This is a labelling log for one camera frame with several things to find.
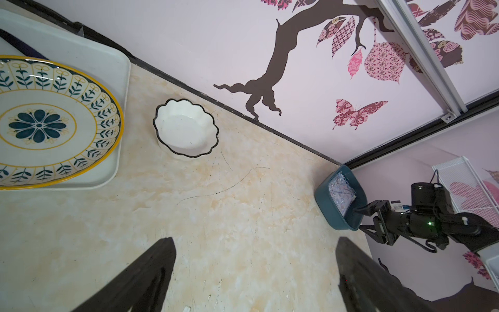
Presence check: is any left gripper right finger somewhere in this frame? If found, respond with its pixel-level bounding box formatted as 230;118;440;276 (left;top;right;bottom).
335;237;433;311

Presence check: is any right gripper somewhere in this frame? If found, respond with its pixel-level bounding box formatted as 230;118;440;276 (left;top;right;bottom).
354;200;409;246

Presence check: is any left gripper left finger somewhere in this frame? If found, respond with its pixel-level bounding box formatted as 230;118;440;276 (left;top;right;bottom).
74;237;177;311

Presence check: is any purple white sticker sheet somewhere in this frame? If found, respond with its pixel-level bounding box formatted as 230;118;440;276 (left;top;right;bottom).
328;173;357;216

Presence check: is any teal storage box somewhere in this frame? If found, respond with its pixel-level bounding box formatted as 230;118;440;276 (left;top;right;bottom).
314;165;367;231

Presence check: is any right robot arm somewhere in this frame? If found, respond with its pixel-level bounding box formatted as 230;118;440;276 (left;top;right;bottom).
353;183;498;254

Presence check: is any white scalloped bowl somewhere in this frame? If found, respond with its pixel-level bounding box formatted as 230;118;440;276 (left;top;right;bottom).
153;99;220;159

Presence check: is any patterned yellow rim plate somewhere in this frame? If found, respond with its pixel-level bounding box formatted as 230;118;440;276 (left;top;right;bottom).
1;55;124;191

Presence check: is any white rectangular tray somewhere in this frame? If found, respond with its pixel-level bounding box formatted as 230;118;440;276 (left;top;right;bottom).
1;10;131;191

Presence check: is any white wire shelf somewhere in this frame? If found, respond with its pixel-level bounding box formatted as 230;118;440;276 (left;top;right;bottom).
432;156;498;228

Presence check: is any aluminium rail back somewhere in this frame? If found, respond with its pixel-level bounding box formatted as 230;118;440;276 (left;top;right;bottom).
378;0;468;123

